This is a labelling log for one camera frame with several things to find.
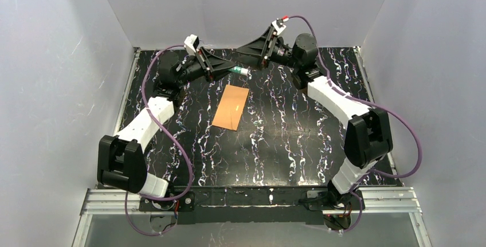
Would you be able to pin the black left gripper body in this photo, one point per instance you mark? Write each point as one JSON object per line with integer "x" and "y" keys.
{"x": 204, "y": 64}

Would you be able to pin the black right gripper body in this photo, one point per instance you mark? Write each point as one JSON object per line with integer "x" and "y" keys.
{"x": 268, "y": 47}

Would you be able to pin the green white glue stick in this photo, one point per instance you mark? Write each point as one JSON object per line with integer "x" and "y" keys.
{"x": 239, "y": 70}

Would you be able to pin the brown paper envelope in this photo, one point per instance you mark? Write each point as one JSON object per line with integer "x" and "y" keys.
{"x": 230, "y": 107}

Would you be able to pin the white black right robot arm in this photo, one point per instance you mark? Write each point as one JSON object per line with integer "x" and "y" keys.
{"x": 368, "y": 136}

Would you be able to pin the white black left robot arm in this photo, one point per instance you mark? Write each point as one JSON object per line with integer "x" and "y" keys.
{"x": 121, "y": 163}

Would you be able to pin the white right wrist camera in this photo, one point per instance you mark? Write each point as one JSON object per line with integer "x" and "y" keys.
{"x": 278, "y": 25}

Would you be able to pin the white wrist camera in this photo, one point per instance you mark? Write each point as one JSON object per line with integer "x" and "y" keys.
{"x": 191, "y": 44}
{"x": 278, "y": 25}

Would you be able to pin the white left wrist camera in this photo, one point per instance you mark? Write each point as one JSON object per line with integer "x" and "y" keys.
{"x": 191, "y": 44}

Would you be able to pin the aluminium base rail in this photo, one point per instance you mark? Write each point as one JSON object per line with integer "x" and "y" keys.
{"x": 375, "y": 200}

